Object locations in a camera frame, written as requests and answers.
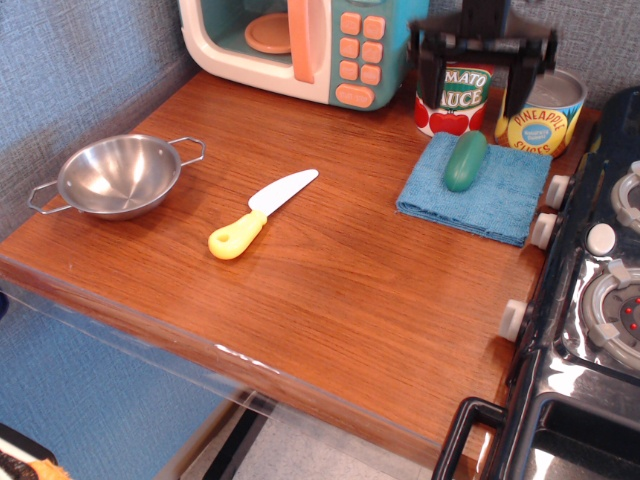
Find toy microwave oven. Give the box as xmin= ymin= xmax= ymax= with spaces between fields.
xmin=179 ymin=0 xmax=429 ymax=111

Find white stove knob bottom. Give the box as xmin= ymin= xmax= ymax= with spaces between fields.
xmin=498 ymin=299 xmax=528 ymax=342

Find white stove knob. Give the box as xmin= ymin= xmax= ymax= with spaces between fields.
xmin=545 ymin=175 xmax=571 ymax=210
xmin=529 ymin=213 xmax=557 ymax=250
xmin=498 ymin=299 xmax=528 ymax=342

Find yellow handled toy knife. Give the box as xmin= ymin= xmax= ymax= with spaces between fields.
xmin=208 ymin=169 xmax=319 ymax=260

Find green toy cucumber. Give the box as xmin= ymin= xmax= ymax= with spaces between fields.
xmin=444 ymin=131 xmax=488 ymax=192

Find blue folded cloth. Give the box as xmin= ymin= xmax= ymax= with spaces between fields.
xmin=396 ymin=133 xmax=552 ymax=247

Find white stove knob middle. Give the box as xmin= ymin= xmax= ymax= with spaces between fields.
xmin=529 ymin=213 xmax=557 ymax=250

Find black toy stove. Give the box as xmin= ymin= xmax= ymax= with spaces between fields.
xmin=433 ymin=87 xmax=639 ymax=479

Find small metal colander bowl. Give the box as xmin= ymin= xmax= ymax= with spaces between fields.
xmin=27 ymin=134 xmax=206 ymax=221

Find pineapple slices can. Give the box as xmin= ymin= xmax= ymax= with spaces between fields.
xmin=494 ymin=70 xmax=587 ymax=158

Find white stove knob top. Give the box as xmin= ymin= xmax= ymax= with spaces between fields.
xmin=545 ymin=175 xmax=571 ymax=210

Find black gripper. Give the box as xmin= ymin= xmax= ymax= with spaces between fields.
xmin=408 ymin=1 xmax=558 ymax=118

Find tomato sauce can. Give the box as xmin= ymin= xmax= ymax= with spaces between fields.
xmin=414 ymin=62 xmax=495 ymax=137

